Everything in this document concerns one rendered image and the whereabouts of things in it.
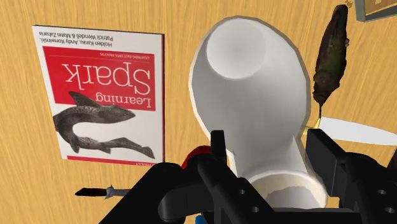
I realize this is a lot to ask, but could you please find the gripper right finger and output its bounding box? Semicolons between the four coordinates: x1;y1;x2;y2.
305;129;397;224

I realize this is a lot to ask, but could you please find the red and white shark book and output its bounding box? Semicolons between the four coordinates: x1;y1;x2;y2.
32;25;165;167

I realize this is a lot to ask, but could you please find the dark brown feather quill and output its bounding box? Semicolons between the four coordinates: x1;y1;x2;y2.
312;4;351;129

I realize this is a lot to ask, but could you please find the red round object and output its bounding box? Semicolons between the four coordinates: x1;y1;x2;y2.
181;144;212;170

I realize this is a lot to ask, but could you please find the white flat pointed object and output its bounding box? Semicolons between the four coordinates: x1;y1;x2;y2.
318;116;397;146

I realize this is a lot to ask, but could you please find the black and grey pen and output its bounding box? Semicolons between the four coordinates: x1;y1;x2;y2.
74;185;132;200

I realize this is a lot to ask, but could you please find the white ceramic vase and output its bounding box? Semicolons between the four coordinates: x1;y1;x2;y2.
188;17;329;209

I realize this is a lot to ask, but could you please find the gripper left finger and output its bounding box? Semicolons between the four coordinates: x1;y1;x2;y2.
99;130;274;224

